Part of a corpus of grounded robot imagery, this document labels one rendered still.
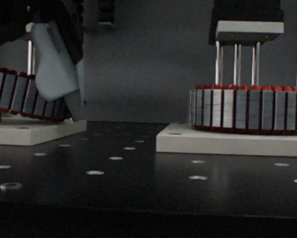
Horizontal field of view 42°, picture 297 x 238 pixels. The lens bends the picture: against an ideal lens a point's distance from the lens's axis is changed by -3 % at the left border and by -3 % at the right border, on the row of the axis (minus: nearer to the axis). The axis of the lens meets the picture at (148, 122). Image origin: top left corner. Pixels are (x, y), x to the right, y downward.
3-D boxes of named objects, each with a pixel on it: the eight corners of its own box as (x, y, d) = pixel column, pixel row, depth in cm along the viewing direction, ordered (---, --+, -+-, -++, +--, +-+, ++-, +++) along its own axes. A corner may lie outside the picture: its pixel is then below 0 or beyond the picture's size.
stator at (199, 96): (341, 137, 28) (343, 87, 28) (190, 133, 29) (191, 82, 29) (294, 127, 39) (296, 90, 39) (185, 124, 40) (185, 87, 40)
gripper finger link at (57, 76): (52, 150, 31) (-8, 47, 28) (80, 114, 36) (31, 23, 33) (83, 141, 30) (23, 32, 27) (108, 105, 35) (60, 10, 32)
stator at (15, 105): (41, 124, 30) (51, 77, 30) (-77, 93, 32) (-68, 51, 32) (84, 124, 42) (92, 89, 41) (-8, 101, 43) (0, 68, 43)
